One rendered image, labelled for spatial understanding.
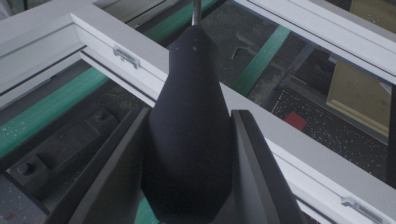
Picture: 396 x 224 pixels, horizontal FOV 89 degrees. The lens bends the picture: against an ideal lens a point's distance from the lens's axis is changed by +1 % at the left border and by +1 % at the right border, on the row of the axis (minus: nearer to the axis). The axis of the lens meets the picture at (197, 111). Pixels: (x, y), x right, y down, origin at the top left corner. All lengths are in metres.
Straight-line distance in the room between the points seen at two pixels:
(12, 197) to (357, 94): 1.03
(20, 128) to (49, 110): 0.04
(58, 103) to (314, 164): 0.37
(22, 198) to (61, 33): 0.25
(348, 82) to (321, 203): 0.74
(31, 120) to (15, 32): 0.12
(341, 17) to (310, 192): 0.43
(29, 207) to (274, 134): 0.34
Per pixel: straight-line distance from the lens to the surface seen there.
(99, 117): 1.09
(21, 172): 1.08
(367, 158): 0.92
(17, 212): 0.38
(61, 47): 0.43
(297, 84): 0.90
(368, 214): 0.33
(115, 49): 0.35
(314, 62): 1.60
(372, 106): 1.02
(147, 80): 0.34
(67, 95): 0.38
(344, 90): 0.98
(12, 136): 0.37
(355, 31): 0.64
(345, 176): 0.32
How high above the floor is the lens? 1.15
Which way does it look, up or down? 56 degrees down
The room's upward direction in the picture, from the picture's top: 18 degrees clockwise
